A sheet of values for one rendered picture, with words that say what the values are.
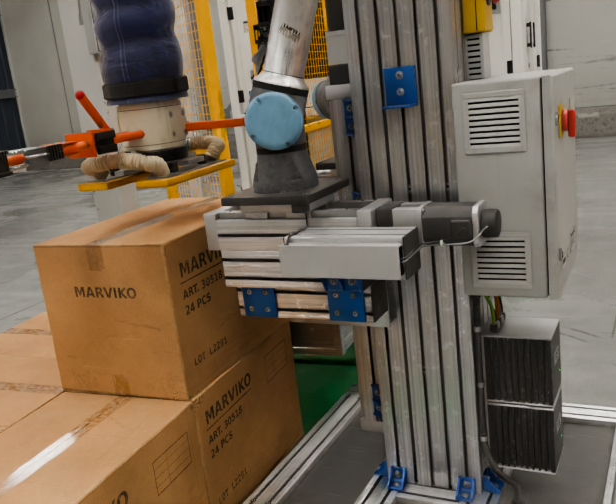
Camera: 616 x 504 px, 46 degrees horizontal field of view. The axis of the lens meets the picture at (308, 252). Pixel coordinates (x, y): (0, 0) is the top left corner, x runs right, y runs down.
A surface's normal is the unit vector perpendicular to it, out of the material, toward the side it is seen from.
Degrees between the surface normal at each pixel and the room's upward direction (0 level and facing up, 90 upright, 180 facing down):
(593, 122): 90
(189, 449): 90
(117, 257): 90
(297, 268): 90
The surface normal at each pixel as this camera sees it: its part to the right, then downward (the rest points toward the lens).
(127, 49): -0.10, 0.00
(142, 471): 0.92, -0.01
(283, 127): -0.03, 0.37
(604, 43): -0.44, 0.26
